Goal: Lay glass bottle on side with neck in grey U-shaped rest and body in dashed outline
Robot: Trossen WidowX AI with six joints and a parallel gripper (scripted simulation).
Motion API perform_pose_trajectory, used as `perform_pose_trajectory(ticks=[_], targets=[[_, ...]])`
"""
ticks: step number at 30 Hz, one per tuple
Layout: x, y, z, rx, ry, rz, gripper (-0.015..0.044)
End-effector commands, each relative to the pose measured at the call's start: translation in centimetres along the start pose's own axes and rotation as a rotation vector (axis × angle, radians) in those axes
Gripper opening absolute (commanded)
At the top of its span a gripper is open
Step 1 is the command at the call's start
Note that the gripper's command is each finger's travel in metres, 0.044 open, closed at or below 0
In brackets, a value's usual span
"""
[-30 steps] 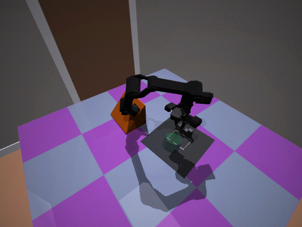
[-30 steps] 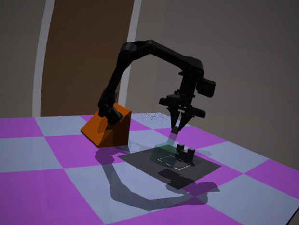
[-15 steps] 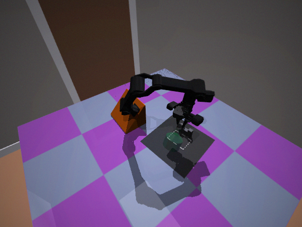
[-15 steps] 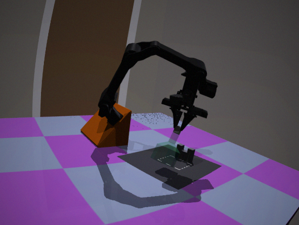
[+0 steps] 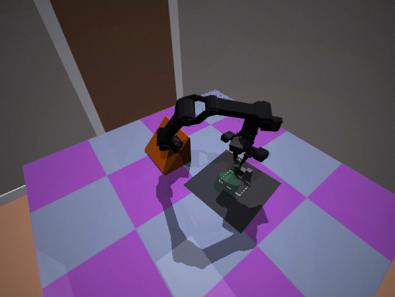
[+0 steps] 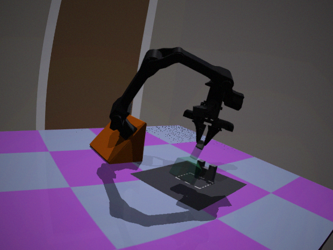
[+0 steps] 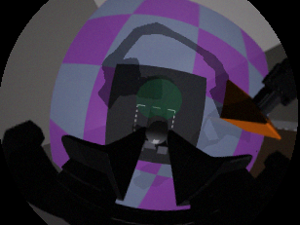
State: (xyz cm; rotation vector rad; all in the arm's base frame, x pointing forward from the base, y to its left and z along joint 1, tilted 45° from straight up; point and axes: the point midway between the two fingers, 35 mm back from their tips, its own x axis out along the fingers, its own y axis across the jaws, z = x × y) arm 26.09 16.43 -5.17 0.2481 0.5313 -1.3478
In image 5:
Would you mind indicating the dark grey square mat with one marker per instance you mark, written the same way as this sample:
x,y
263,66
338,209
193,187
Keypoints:
x,y
250,197

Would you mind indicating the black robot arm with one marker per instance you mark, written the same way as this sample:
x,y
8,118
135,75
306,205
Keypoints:
x,y
257,115

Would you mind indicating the green glass bottle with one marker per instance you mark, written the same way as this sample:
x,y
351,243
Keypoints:
x,y
227,183

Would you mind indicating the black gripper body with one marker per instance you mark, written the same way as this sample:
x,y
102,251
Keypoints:
x,y
259,154

